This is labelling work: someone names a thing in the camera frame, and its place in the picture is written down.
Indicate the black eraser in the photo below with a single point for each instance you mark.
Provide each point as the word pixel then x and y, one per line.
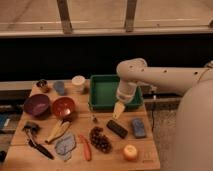
pixel 116 128

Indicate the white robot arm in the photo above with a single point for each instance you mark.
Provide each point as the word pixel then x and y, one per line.
pixel 192 148

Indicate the white cup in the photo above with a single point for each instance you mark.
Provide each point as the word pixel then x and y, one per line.
pixel 79 83

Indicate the blue-grey cup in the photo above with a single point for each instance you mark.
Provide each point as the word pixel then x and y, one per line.
pixel 59 87

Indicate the green plastic tray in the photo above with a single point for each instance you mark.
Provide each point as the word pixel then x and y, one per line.
pixel 102 92

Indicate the blue sponge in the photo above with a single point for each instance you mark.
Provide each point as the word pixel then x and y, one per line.
pixel 138 128

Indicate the purple grapes bunch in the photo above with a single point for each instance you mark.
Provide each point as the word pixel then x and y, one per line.
pixel 99 140

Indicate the orange apple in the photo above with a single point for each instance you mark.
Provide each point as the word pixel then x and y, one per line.
pixel 130 152

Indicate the red bowl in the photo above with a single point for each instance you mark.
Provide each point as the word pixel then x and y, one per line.
pixel 63 107

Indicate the yellow banana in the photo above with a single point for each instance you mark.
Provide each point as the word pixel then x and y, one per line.
pixel 59 129

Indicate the blue-grey cloth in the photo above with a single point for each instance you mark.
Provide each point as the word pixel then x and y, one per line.
pixel 64 146

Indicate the purple bowl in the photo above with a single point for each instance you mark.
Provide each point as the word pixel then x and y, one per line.
pixel 36 105

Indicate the dark metal tool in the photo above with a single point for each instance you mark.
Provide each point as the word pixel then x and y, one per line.
pixel 31 129

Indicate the black handled knife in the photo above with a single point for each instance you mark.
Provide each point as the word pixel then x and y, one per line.
pixel 41 149

